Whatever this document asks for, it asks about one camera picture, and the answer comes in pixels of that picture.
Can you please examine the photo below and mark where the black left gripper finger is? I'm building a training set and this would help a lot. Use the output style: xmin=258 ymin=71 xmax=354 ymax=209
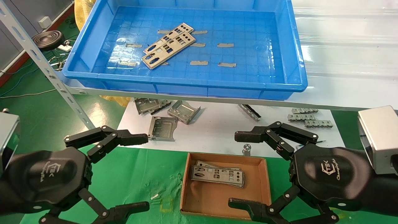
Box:
xmin=64 ymin=125 xmax=149 ymax=164

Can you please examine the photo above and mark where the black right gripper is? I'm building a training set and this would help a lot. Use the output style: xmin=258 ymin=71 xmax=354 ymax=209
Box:
xmin=228 ymin=121 xmax=398 ymax=224

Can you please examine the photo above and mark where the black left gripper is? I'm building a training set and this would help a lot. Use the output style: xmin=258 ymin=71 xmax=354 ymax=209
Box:
xmin=0 ymin=147 xmax=150 ymax=224

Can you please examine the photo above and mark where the shallow cardboard box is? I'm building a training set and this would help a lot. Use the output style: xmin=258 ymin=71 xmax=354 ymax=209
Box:
xmin=180 ymin=152 xmax=272 ymax=221

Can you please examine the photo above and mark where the blue plastic tray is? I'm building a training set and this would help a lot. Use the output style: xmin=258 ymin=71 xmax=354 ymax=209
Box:
xmin=62 ymin=0 xmax=308 ymax=100

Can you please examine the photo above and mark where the green table cloth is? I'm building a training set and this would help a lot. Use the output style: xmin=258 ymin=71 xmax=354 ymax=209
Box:
xmin=19 ymin=142 xmax=398 ymax=224

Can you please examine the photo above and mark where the stack of metal plates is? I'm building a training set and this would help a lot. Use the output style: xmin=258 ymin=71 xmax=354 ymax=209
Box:
xmin=195 ymin=161 xmax=246 ymax=189

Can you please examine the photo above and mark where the dark grey metal part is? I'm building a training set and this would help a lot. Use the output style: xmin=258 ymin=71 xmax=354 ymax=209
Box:
xmin=149 ymin=99 xmax=172 ymax=115

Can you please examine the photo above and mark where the white paper sheet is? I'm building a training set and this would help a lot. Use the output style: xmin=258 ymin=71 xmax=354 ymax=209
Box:
xmin=118 ymin=97 xmax=346 ymax=159

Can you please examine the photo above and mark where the long narrow metal strip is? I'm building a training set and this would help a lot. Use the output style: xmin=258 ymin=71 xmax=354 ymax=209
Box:
xmin=238 ymin=104 xmax=262 ymax=122

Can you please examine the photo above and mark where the open grey metal housing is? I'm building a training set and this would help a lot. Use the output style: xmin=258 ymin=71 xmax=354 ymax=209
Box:
xmin=167 ymin=100 xmax=201 ymax=125

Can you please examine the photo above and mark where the perforated grey shelf upright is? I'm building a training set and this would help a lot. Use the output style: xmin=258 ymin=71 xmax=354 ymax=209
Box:
xmin=0 ymin=0 xmax=96 ymax=130

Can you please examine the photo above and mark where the round black base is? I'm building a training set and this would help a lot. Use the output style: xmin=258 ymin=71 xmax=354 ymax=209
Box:
xmin=32 ymin=30 xmax=65 ymax=52

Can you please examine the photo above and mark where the flat grey metal frame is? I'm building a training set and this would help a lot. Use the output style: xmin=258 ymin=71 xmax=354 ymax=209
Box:
xmin=147 ymin=116 xmax=179 ymax=142

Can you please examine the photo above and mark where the bent grey metal bracket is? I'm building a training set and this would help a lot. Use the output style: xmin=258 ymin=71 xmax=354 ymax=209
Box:
xmin=134 ymin=98 xmax=162 ymax=115

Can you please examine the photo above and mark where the tangled cable bundle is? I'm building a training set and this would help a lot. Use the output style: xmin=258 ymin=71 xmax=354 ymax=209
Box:
xmin=47 ymin=50 xmax=75 ymax=67

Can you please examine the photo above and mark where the white floor cable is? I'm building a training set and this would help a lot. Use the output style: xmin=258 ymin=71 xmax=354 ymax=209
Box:
xmin=0 ymin=89 xmax=57 ymax=99

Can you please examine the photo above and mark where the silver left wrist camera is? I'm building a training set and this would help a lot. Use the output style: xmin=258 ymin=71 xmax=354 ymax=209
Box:
xmin=0 ymin=109 xmax=21 ymax=175

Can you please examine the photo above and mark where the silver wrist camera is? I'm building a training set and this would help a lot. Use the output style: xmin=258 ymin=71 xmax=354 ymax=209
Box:
xmin=0 ymin=109 xmax=21 ymax=175
xmin=357 ymin=105 xmax=398 ymax=175

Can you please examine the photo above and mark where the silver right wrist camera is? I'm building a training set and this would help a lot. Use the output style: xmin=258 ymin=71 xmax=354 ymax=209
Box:
xmin=357 ymin=105 xmax=398 ymax=175

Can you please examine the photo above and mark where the white wall socket box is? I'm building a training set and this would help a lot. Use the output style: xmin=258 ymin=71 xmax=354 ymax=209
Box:
xmin=38 ymin=16 xmax=52 ymax=29

